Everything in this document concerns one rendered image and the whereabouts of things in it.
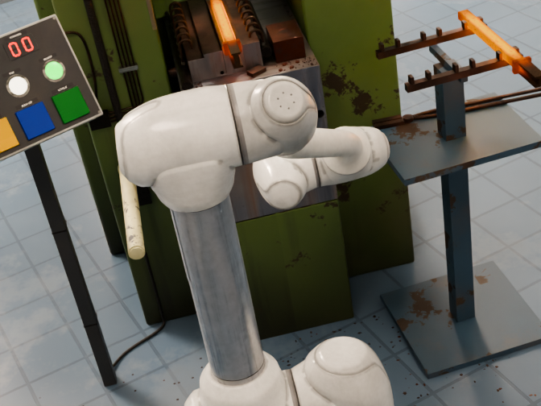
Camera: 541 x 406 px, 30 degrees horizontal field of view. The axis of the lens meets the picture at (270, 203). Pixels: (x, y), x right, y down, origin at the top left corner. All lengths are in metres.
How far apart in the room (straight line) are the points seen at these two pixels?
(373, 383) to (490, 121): 1.19
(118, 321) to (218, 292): 1.78
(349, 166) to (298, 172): 0.11
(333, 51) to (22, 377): 1.44
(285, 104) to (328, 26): 1.43
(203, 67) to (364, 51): 0.51
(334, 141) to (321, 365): 0.42
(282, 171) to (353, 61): 0.98
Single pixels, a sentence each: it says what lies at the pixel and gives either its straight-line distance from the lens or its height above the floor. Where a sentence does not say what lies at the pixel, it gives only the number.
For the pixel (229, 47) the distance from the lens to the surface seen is 2.70.
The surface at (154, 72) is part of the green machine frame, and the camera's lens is 2.92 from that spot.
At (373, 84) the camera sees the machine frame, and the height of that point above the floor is 0.71.
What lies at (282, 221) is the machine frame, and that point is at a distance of 2.99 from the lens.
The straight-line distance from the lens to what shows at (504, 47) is 2.67.
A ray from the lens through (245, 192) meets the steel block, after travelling 2.91.
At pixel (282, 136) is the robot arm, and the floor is 1.38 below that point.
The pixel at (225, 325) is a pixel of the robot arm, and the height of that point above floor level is 1.03.
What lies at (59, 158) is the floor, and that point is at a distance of 4.48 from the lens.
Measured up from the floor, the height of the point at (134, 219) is 0.64.
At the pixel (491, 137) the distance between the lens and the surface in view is 2.81.
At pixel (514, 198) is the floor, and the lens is 3.75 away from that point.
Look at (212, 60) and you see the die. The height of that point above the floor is 0.97.
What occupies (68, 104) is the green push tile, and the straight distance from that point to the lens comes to 2.61.
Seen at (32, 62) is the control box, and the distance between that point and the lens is 2.62.
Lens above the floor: 2.17
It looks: 34 degrees down
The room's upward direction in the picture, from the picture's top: 10 degrees counter-clockwise
